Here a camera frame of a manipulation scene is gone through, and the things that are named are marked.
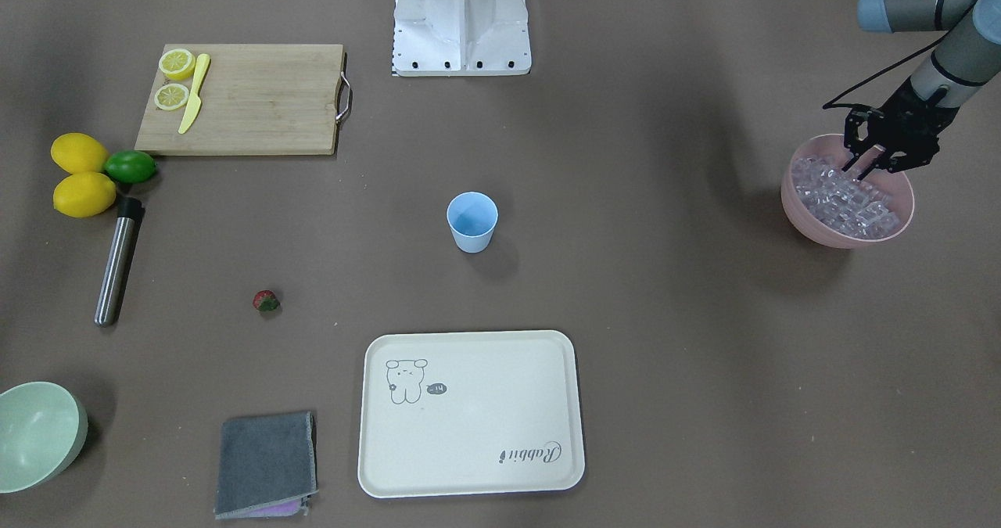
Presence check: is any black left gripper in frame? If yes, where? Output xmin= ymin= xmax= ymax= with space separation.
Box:
xmin=843 ymin=80 xmax=959 ymax=181

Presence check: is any clear ice cubes pile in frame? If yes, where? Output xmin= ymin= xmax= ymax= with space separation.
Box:
xmin=791 ymin=155 xmax=903 ymax=240

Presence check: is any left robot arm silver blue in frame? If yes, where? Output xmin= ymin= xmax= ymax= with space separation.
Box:
xmin=844 ymin=0 xmax=1000 ymax=178

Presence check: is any light blue plastic cup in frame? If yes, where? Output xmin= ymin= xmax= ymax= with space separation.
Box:
xmin=446 ymin=192 xmax=498 ymax=253

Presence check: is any pink bowl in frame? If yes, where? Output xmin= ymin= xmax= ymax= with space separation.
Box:
xmin=780 ymin=135 xmax=915 ymax=249

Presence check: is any cream rabbit tray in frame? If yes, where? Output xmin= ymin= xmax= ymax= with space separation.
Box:
xmin=357 ymin=331 xmax=586 ymax=498

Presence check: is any wooden cutting board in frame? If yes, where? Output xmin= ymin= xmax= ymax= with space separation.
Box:
xmin=135 ymin=43 xmax=351 ymax=156

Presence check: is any red strawberry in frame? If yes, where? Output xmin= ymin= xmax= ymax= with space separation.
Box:
xmin=253 ymin=289 xmax=280 ymax=313

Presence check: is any yellow plastic knife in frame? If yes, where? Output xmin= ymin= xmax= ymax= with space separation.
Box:
xmin=178 ymin=53 xmax=211 ymax=135

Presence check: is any grey folded cloth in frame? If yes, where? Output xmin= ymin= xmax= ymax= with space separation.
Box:
xmin=213 ymin=411 xmax=318 ymax=520

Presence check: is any lemon slice near edge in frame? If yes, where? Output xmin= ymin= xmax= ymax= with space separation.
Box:
xmin=158 ymin=48 xmax=196 ymax=81

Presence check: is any green lime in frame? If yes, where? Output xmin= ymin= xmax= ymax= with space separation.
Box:
xmin=103 ymin=149 xmax=158 ymax=185

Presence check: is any steel muddler black tip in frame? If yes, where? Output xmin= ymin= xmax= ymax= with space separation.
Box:
xmin=93 ymin=196 xmax=145 ymax=328

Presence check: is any yellow lemon near muddler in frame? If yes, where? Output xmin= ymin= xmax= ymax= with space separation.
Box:
xmin=52 ymin=171 xmax=116 ymax=218

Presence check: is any yellow lemon outer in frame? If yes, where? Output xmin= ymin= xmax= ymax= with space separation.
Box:
xmin=50 ymin=132 xmax=109 ymax=174

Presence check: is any mint green bowl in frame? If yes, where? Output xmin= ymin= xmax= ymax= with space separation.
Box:
xmin=1 ymin=381 xmax=88 ymax=494

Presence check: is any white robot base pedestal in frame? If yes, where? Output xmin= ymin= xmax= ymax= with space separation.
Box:
xmin=391 ymin=0 xmax=533 ymax=77

